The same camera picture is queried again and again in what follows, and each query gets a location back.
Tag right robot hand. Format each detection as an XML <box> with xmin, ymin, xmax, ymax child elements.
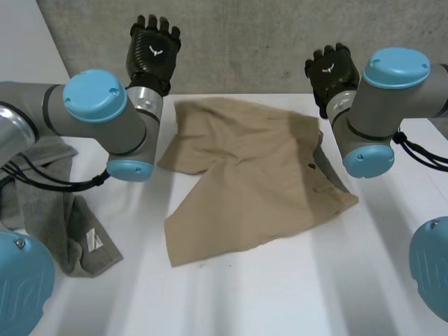
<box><xmin>304</xmin><ymin>42</ymin><xmax>361</xmax><ymax>120</ymax></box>

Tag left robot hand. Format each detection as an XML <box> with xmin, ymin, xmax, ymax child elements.
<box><xmin>124</xmin><ymin>14</ymin><xmax>183</xmax><ymax>96</ymax></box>

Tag black cable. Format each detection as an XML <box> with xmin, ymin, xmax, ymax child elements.
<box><xmin>0</xmin><ymin>150</ymin><xmax>112</xmax><ymax>225</ymax></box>
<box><xmin>392</xmin><ymin>128</ymin><xmax>448</xmax><ymax>173</ymax></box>

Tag grey towel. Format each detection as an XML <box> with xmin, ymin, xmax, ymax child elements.
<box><xmin>0</xmin><ymin>135</ymin><xmax>124</xmax><ymax>279</ymax></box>

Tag beige shorts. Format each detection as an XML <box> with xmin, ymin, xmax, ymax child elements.
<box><xmin>157</xmin><ymin>98</ymin><xmax>360</xmax><ymax>268</ymax></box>

